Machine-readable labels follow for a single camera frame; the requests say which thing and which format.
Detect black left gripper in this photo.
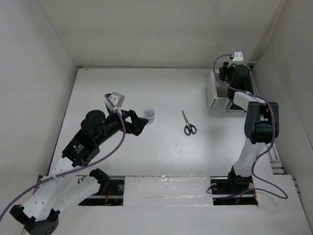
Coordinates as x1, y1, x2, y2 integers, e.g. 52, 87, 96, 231
95, 106, 148, 145

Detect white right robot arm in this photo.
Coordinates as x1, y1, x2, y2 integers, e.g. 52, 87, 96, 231
219, 62, 279, 193

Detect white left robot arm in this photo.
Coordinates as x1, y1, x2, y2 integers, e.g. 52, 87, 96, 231
10, 110, 148, 235

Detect clear paperclip jar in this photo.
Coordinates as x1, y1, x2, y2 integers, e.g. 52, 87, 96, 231
144, 109, 155, 123

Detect black desk organizer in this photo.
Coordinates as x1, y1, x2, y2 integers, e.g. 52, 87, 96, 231
227, 88, 254, 112

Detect white desk organizer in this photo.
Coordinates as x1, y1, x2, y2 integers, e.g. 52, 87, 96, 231
206, 72, 232, 112

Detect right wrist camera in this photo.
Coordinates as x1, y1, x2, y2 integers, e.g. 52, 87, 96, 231
228, 51, 244, 67

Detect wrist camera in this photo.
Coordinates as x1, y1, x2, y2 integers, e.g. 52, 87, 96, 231
228, 51, 244, 67
104, 92, 125, 113

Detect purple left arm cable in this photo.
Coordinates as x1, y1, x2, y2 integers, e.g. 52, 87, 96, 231
3, 94, 128, 216

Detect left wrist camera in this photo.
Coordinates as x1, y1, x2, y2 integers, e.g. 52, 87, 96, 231
104, 92, 125, 113

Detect black handled scissors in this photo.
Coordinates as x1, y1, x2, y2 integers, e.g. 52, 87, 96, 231
182, 111, 197, 136

